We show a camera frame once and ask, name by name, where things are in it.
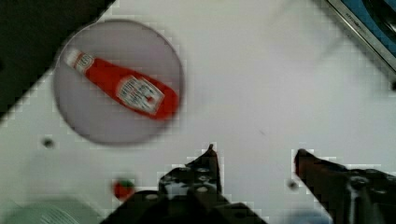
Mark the grey round plate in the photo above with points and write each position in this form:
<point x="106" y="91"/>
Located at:
<point x="87" y="109"/>

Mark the large green bowl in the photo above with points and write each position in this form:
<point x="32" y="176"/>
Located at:
<point x="53" y="212"/>

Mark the red ketchup bottle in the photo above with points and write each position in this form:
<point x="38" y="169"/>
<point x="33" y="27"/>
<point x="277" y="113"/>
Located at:
<point x="138" y="92"/>

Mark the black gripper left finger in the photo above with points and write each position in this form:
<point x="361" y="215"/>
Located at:
<point x="201" y="172"/>

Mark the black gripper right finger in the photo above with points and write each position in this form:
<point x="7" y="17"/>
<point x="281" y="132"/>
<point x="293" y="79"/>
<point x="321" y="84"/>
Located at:
<point x="350" y="196"/>

